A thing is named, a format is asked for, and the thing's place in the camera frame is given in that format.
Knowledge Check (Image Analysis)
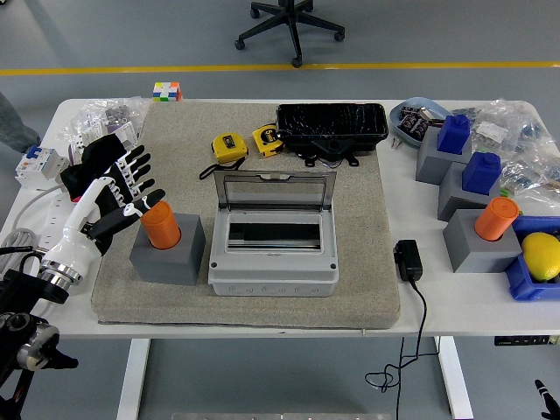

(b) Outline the clear bag of white parts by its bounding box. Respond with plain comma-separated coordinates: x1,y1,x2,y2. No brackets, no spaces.
60,96,152,163

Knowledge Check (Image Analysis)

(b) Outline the black office chair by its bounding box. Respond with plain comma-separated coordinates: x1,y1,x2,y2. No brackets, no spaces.
234,0,347,69

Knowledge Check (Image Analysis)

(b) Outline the yellow tape measure printed 5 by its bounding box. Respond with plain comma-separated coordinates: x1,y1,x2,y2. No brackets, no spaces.
252,123,285,155

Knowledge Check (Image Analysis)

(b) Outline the black cloth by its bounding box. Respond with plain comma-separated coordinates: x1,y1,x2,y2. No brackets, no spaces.
59,133,132,205

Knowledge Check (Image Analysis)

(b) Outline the black table control panel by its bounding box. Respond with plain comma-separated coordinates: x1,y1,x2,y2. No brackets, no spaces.
493,334,560,347

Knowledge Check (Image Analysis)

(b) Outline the grey square holder block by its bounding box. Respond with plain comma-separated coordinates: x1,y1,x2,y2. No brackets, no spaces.
437,162,502,223
442,208,524,275
129,213,207,288
415,126,476,185

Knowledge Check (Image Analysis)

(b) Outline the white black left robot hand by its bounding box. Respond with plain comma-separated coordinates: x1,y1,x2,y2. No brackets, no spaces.
41,144,167,277

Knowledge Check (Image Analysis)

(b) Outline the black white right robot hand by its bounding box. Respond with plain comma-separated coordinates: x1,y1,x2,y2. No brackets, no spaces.
534,378,560,420

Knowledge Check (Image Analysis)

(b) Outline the grey-brown mat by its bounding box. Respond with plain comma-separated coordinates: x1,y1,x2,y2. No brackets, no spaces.
90,101,403,330

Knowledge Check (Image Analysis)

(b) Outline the clear bag of small parts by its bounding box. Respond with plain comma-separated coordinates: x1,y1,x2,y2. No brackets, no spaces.
450,98,560,205

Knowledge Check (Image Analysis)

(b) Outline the blue plastic bin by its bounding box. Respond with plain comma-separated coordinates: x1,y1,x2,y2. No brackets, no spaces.
506,214,560,302

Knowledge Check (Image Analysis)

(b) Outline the blue bottle-shaped block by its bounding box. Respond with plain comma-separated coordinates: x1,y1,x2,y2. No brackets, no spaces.
437,114,473,157
461,151,502,196

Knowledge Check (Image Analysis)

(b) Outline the white blue circuit breaker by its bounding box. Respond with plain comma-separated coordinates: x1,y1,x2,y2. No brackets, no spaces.
15,144,71,192

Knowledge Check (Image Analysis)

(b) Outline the orange cylinder battery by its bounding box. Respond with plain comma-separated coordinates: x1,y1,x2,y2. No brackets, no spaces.
139,199,182,250
474,196,521,242

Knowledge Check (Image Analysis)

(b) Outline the smoky transparent box lid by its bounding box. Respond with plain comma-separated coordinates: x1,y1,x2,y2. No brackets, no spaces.
213,169,338,215

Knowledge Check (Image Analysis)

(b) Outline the yellow tape measure black strap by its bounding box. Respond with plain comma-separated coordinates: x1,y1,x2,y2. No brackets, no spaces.
199,133,249,180

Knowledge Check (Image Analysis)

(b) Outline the white table leg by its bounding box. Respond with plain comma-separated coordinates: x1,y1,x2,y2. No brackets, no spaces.
115,339,152,420
435,336,475,420

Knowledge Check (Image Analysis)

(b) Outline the black adapter cord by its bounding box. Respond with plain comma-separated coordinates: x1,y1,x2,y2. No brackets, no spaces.
365,279,441,420

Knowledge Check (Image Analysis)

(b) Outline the grey electrical box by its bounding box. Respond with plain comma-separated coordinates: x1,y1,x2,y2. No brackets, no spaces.
207,208,340,298

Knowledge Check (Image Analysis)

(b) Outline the yellow lemon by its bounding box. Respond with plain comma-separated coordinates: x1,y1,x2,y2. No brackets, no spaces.
521,232,560,282

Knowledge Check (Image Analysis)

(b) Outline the black plastic tray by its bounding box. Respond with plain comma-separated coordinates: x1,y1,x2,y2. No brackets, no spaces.
275,102,389,168

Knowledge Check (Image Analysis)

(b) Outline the light blue dish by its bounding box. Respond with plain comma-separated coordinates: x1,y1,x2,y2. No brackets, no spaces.
388,96,454,150

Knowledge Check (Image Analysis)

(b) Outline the colourful cube white cross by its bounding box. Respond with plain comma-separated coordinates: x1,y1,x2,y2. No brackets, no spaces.
151,81,183,103

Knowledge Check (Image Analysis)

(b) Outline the black power adapter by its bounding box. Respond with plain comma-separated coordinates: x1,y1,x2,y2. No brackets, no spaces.
392,239,424,283

